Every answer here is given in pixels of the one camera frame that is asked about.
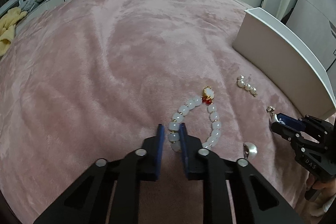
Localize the pink plush blanket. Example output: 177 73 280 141
1 0 309 223

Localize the grey door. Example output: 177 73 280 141
282 0 335 70

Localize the yellow towel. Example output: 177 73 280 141
0 7 27 56

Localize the pearl bar earring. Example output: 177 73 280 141
236 75 257 97

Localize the white rectangular box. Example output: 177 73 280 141
232 7 335 119

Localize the white jade bead bracelet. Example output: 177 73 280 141
167 86 222 153

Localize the person right hand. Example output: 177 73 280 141
306 173 335 193

